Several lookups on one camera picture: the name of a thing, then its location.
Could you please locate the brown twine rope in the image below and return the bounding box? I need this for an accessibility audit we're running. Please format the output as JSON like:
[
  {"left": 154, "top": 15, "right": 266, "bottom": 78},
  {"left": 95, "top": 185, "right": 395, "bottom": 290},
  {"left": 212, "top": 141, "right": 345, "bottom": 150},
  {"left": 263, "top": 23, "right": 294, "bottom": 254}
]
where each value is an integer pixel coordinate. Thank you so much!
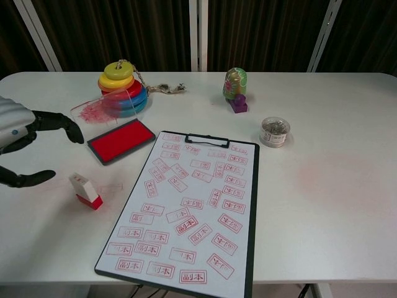
[{"left": 116, "top": 59, "right": 189, "bottom": 96}]

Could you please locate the purple toy block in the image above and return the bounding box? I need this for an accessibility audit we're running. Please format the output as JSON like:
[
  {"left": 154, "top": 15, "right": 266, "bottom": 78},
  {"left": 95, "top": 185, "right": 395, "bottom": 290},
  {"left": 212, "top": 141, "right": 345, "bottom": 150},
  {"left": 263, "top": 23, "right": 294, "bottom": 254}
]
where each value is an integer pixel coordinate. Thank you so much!
[{"left": 229, "top": 94, "right": 249, "bottom": 114}]

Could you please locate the upright white frame post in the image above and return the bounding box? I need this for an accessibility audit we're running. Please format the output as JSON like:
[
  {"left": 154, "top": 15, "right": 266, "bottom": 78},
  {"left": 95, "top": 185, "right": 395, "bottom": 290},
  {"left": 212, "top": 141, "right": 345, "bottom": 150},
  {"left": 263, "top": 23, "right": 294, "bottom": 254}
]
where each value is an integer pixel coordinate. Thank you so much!
[
  {"left": 189, "top": 0, "right": 200, "bottom": 72},
  {"left": 200, "top": 0, "right": 209, "bottom": 72}
]

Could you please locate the red ink pad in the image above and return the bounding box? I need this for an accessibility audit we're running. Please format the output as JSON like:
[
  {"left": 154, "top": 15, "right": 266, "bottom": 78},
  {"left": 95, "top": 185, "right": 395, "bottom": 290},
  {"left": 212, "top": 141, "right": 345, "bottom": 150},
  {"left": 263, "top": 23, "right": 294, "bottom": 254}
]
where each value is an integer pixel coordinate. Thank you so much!
[{"left": 86, "top": 119, "right": 156, "bottom": 166}]

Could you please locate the black clipboard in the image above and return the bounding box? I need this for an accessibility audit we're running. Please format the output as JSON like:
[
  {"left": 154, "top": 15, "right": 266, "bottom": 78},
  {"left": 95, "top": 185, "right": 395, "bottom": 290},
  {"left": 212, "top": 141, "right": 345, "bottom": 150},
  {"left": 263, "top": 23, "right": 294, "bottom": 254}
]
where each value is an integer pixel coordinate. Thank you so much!
[{"left": 94, "top": 130, "right": 261, "bottom": 298}]

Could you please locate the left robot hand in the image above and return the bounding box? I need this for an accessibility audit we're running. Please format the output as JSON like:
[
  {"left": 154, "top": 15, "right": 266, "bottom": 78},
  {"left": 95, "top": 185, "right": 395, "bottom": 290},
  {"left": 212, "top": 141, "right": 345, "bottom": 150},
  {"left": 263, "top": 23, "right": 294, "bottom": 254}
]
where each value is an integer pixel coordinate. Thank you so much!
[{"left": 0, "top": 95, "right": 85, "bottom": 189}]

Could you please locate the blue stacking ring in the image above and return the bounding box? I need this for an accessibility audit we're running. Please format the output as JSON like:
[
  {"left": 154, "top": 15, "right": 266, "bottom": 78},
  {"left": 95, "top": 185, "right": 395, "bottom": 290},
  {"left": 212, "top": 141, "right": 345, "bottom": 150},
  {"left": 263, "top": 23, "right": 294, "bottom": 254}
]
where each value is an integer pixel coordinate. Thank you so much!
[{"left": 107, "top": 88, "right": 149, "bottom": 114}]

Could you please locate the slanted white frame post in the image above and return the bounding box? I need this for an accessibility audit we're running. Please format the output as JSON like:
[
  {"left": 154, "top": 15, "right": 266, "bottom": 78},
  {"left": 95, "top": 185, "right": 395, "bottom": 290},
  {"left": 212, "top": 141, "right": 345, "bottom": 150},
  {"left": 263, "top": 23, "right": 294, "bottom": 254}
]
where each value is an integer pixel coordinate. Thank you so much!
[
  {"left": 306, "top": 0, "right": 344, "bottom": 73},
  {"left": 12, "top": 0, "right": 63, "bottom": 73}
]

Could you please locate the white and red stamp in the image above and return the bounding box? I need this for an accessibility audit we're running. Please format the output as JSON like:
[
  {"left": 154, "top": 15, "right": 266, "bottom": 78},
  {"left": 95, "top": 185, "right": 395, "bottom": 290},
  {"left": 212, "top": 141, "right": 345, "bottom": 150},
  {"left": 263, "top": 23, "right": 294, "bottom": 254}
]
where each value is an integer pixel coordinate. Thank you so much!
[{"left": 68, "top": 173, "right": 104, "bottom": 211}]

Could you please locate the orange stacking ring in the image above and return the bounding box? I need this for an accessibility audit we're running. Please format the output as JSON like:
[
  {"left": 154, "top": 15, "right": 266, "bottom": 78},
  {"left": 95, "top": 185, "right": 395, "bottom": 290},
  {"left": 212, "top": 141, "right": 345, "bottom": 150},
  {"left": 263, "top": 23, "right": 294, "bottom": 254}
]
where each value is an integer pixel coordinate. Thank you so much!
[{"left": 99, "top": 81, "right": 136, "bottom": 94}]

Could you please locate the rainbow stacking ring toy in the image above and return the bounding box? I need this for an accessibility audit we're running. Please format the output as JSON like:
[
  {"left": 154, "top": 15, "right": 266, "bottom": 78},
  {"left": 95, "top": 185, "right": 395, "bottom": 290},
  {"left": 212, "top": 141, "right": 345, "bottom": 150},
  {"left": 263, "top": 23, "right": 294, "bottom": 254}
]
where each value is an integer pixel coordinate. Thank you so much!
[{"left": 102, "top": 79, "right": 146, "bottom": 108}]

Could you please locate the teal stacking ring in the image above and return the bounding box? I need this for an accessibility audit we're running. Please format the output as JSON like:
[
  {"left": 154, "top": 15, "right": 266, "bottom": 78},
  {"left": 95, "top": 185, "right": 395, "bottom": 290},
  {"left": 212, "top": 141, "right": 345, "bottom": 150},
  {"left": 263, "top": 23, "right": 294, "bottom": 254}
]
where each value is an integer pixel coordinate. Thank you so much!
[{"left": 116, "top": 96, "right": 150, "bottom": 119}]

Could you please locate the yellow stacking ring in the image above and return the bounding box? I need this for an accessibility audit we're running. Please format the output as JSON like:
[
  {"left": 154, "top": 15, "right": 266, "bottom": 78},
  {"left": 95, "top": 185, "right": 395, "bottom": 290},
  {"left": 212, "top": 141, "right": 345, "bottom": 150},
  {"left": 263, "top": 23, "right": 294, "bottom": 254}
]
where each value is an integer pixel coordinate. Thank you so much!
[{"left": 98, "top": 73, "right": 135, "bottom": 89}]

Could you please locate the dark pleated curtain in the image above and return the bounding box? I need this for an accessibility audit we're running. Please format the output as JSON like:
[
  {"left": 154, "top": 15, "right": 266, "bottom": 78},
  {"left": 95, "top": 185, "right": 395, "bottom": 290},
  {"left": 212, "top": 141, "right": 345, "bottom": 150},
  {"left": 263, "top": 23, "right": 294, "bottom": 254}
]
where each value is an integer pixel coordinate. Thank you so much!
[
  {"left": 29, "top": 0, "right": 192, "bottom": 73},
  {"left": 316, "top": 0, "right": 397, "bottom": 75},
  {"left": 0, "top": 0, "right": 50, "bottom": 80},
  {"left": 207, "top": 0, "right": 331, "bottom": 73}
]

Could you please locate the clear round paper clip box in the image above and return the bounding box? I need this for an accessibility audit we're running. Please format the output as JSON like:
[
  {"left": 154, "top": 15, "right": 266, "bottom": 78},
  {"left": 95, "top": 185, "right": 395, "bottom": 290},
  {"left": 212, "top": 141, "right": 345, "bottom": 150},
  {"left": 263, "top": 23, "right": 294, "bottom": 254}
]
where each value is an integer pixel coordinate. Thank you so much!
[{"left": 259, "top": 116, "right": 292, "bottom": 149}]

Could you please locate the olive stacking ring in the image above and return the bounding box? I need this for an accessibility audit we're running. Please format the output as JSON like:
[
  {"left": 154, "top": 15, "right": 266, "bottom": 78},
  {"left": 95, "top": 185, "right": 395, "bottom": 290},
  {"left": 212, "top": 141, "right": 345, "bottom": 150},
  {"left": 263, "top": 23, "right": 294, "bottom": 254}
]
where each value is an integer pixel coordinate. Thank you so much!
[{"left": 104, "top": 61, "right": 134, "bottom": 80}]

